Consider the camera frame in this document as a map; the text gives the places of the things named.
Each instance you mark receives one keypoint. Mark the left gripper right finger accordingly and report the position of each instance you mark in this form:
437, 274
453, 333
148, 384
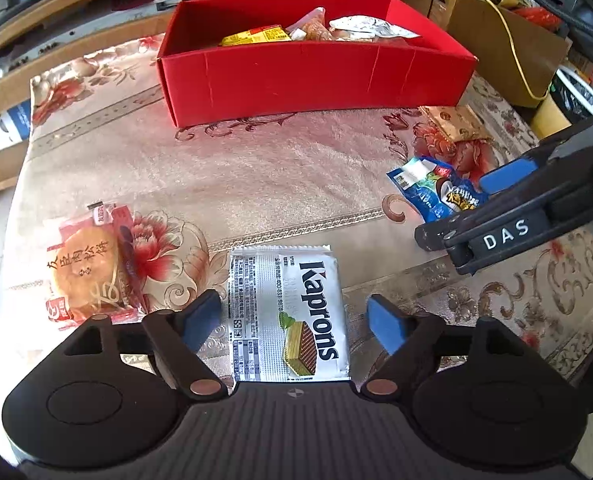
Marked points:
409, 341

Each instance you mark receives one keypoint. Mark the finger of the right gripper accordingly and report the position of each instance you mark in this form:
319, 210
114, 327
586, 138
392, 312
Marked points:
441, 232
504, 177

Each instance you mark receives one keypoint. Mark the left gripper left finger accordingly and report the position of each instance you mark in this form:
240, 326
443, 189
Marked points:
177, 337

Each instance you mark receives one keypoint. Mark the blue sausage snack packet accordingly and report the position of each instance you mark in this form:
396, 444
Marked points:
435, 188

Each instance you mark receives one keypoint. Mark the white Kaprons wafer packet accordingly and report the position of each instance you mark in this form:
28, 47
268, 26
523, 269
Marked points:
286, 316

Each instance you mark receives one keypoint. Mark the gold wrapped snack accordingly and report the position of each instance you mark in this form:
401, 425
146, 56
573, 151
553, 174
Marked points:
459, 123

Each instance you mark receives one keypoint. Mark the yellow container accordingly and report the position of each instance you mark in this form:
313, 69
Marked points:
548, 119

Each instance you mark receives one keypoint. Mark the round pastry in wrapper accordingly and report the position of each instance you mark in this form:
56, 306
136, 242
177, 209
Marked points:
91, 267

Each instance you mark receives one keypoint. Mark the brown cardboard box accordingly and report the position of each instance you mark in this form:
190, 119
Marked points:
517, 57

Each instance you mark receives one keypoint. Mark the silver white snack pouch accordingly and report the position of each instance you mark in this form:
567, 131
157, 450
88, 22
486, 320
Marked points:
367, 28

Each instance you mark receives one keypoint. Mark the floral embroidered tablecloth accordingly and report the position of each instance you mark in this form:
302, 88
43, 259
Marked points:
103, 134

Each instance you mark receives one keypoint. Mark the clear wrapped bread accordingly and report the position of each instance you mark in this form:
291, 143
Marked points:
311, 27

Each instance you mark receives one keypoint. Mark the red yellow snack packet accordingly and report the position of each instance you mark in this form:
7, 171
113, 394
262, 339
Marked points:
258, 35

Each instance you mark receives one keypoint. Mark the red cardboard box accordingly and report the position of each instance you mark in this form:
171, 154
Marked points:
203, 81

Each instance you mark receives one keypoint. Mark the silver set-top box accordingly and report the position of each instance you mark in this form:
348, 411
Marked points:
75, 28

